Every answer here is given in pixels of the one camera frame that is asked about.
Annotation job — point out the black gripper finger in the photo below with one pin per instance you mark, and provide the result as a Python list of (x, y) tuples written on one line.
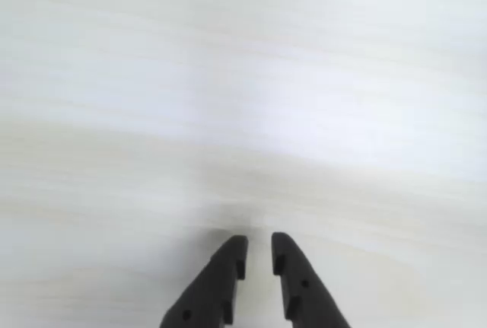
[(213, 286), (308, 301)]

